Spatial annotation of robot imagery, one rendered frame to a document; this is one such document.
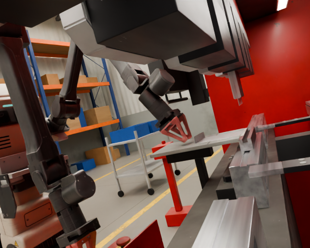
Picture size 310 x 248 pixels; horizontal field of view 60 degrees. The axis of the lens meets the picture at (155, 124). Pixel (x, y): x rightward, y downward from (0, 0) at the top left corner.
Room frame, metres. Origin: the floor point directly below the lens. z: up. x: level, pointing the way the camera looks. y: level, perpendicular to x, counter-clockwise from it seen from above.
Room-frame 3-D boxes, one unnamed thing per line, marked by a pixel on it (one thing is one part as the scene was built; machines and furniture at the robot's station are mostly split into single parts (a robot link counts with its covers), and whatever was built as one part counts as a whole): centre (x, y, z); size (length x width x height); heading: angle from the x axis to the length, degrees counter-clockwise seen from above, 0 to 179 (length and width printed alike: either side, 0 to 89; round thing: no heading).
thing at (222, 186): (0.76, -0.18, 0.89); 0.30 x 0.05 x 0.03; 156
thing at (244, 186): (0.73, -0.23, 0.92); 0.39 x 0.06 x 0.10; 156
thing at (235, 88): (0.78, -0.25, 1.13); 0.10 x 0.02 x 0.10; 156
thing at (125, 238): (0.73, 0.16, 0.79); 0.04 x 0.04 x 0.04
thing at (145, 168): (4.37, 0.31, 0.47); 0.90 x 0.67 x 0.95; 148
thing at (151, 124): (4.58, 0.18, 0.92); 0.50 x 0.36 x 0.18; 58
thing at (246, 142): (0.76, -0.25, 0.98); 0.20 x 0.03 x 0.03; 156
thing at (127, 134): (4.23, 0.42, 0.92); 0.50 x 0.36 x 0.18; 58
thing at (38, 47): (8.10, 2.19, 1.95); 2.70 x 0.98 x 3.90; 148
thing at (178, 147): (0.84, -0.12, 1.00); 0.26 x 0.18 x 0.01; 66
